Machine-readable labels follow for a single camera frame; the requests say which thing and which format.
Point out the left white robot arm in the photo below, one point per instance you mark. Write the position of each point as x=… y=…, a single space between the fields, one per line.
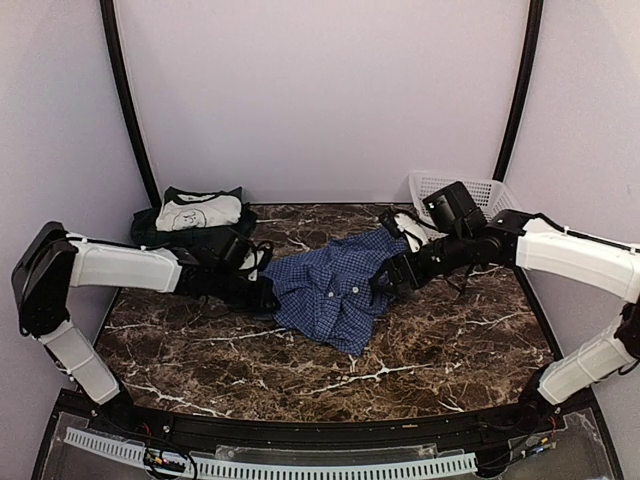
x=58 y=260

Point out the left black frame post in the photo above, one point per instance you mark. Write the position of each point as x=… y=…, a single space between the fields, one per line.
x=126 y=101

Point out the black frame post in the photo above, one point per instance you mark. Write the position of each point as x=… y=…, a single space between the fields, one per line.
x=521 y=88
x=126 y=101

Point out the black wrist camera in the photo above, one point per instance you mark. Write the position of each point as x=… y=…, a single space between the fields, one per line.
x=241 y=257
x=452 y=210

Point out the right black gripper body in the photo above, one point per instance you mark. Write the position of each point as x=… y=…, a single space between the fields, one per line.
x=419 y=275

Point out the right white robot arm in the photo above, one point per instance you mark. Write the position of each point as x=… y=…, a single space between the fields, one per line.
x=533 y=242

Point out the blue checkered shirt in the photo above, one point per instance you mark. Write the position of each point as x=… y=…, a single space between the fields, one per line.
x=325 y=294

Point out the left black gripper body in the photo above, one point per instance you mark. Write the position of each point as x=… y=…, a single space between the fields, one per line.
x=242 y=299

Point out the dark green plaid garment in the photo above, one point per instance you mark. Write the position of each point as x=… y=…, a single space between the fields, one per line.
x=143 y=231

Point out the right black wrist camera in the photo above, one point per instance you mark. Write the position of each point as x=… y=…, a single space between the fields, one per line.
x=452 y=210

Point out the white and green raglan shirt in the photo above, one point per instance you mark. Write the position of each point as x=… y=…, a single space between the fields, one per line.
x=182 y=210

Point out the white slotted cable duct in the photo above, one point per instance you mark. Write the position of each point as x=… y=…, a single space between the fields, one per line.
x=253 y=463

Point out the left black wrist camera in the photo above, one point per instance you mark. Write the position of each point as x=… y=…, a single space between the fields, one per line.
x=241 y=257

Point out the right black frame post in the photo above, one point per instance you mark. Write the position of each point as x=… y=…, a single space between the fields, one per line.
x=521 y=88

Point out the black curved front rail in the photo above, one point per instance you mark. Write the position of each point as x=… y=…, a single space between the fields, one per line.
x=489 y=429

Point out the white plastic laundry basket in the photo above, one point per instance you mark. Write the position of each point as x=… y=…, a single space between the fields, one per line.
x=491 y=196

